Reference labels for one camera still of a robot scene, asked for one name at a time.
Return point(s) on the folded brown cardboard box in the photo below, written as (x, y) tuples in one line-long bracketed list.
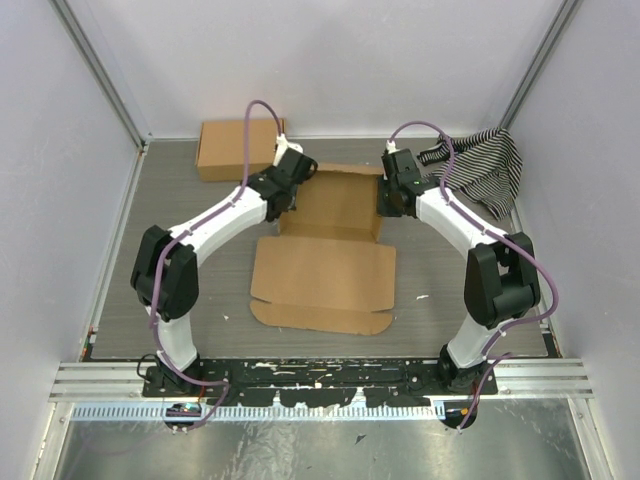
[(220, 155)]

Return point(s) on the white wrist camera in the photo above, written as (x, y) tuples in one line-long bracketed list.
[(390, 148), (282, 146)]

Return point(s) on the left aluminium corner post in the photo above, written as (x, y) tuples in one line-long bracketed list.
[(82, 28)]

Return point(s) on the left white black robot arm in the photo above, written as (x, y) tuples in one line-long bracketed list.
[(165, 274)]

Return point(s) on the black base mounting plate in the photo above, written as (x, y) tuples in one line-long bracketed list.
[(394, 382)]

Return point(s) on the aluminium front rail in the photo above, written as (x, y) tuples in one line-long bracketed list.
[(516, 378)]

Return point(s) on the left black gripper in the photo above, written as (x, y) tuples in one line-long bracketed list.
[(268, 171)]

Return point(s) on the white slotted cable duct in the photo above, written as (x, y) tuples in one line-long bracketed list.
[(189, 413)]

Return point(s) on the striped black white cloth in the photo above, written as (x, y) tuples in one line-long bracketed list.
[(487, 168)]

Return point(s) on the right aluminium corner post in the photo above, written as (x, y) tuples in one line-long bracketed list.
[(543, 53)]

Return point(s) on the brown cardboard box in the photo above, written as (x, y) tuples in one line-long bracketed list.
[(326, 269), (220, 155)]

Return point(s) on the aluminium corner post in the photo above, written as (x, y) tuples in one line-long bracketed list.
[(543, 53), (82, 28)]

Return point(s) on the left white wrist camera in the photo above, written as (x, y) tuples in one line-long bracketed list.
[(282, 146)]

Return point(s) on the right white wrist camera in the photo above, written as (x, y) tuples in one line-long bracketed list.
[(390, 148)]

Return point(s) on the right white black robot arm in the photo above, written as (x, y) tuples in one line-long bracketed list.
[(500, 285)]

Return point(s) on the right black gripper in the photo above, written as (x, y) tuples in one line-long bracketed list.
[(383, 208)]

